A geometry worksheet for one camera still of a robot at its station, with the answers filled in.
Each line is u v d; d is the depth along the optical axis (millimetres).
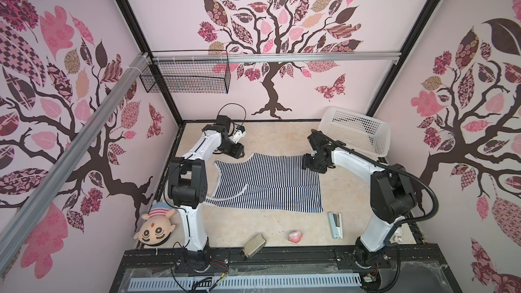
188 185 527
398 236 776
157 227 741
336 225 802
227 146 819
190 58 899
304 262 743
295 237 757
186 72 947
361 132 1138
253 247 741
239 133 891
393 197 481
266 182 949
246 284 697
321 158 699
